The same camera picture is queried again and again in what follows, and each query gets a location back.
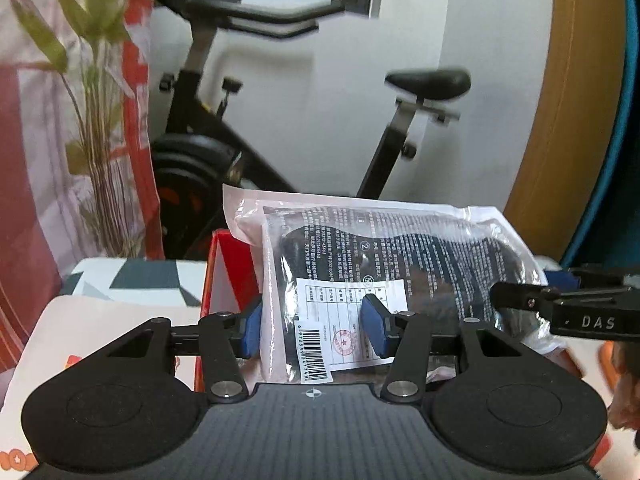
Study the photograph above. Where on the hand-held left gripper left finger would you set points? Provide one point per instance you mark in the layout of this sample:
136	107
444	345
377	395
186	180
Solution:
252	330

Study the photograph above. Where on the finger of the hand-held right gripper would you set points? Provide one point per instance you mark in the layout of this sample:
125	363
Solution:
525	296
560	277

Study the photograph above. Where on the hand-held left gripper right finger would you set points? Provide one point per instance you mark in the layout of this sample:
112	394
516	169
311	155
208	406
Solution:
376	327

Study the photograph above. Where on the clear bagged dark garment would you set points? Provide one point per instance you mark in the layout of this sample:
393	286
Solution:
400	260

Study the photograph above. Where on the person's right hand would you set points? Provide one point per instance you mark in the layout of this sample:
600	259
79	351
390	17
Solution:
625	385

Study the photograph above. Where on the teal curtain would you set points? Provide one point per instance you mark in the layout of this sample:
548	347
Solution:
620	185

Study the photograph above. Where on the wooden door panel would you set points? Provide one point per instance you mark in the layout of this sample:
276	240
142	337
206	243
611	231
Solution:
575	110

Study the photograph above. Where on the black exercise bike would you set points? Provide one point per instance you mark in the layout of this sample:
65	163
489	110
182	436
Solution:
430	82

